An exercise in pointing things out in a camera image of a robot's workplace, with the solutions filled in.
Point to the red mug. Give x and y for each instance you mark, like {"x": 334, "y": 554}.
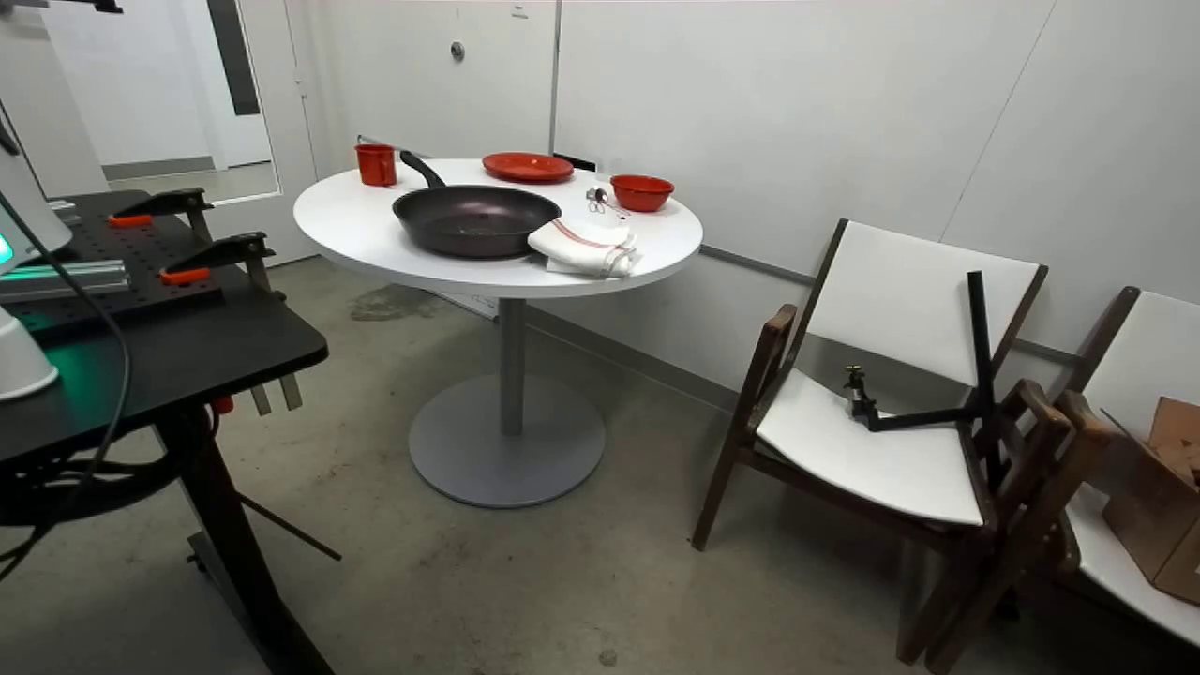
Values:
{"x": 378, "y": 168}

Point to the white towel red stripe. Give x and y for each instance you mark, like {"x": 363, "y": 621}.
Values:
{"x": 581, "y": 244}

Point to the small dark metal object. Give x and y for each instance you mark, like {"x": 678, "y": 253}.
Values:
{"x": 598, "y": 195}

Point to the red bowl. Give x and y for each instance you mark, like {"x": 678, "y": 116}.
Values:
{"x": 643, "y": 194}

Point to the black frying pan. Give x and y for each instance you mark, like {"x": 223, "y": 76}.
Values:
{"x": 473, "y": 225}

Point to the small black object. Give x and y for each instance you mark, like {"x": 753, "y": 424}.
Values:
{"x": 574, "y": 160}

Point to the red plate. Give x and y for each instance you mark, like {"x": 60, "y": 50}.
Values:
{"x": 528, "y": 168}

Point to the wooden chair white seat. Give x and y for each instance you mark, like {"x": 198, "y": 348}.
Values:
{"x": 1158, "y": 351}
{"x": 876, "y": 461}

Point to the black desk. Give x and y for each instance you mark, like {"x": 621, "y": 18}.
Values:
{"x": 189, "y": 351}

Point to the brown cardboard box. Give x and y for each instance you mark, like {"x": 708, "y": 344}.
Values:
{"x": 1158, "y": 499}

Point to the white tilted panel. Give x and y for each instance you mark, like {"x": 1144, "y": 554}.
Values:
{"x": 23, "y": 208}

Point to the round white pedestal table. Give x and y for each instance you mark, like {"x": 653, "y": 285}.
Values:
{"x": 513, "y": 375}

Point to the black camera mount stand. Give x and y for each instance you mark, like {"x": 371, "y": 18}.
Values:
{"x": 979, "y": 351}

